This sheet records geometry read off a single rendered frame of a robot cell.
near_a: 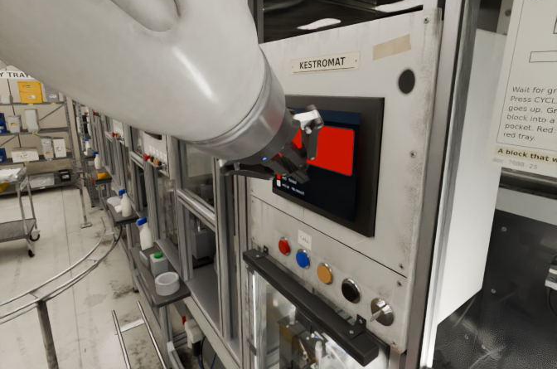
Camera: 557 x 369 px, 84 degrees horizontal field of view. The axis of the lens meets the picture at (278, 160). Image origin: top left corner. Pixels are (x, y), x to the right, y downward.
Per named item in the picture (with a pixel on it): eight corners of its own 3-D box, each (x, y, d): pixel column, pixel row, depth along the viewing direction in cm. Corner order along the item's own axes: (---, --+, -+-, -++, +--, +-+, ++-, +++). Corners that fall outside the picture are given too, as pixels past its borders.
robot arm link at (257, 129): (141, 65, 25) (185, 99, 30) (168, 165, 21) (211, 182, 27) (241, 5, 23) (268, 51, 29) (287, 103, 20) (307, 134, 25)
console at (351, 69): (241, 244, 76) (235, 46, 66) (326, 216, 93) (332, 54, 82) (389, 364, 43) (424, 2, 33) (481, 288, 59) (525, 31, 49)
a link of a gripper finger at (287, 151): (259, 118, 33) (271, 112, 33) (289, 148, 44) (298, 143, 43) (273, 149, 32) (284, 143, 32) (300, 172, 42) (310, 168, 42)
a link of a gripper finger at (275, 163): (265, 153, 32) (253, 159, 32) (291, 177, 42) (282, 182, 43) (252, 123, 34) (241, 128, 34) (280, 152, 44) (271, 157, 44)
